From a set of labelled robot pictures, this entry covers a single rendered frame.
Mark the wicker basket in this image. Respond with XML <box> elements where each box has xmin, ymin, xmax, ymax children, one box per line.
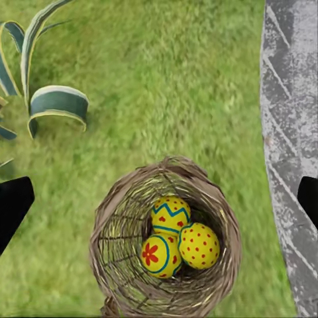
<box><xmin>88</xmin><ymin>154</ymin><xmax>244</xmax><ymax>318</ymax></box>

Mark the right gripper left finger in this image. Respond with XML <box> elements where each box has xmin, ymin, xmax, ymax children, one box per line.
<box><xmin>0</xmin><ymin>176</ymin><xmax>34</xmax><ymax>256</ymax></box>

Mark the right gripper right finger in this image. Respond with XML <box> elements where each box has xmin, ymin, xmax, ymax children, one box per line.
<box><xmin>297</xmin><ymin>176</ymin><xmax>318</xmax><ymax>230</ymax></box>

